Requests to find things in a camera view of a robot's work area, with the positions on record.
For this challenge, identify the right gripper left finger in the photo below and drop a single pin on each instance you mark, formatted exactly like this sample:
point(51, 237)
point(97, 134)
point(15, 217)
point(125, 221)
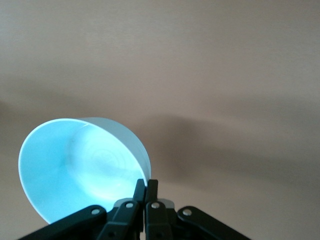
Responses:
point(125, 220)

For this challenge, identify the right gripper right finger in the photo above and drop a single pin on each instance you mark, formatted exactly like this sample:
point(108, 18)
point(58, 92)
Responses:
point(160, 222)

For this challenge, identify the light blue bowl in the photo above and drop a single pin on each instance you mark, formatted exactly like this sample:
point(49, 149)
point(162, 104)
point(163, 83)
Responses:
point(62, 162)

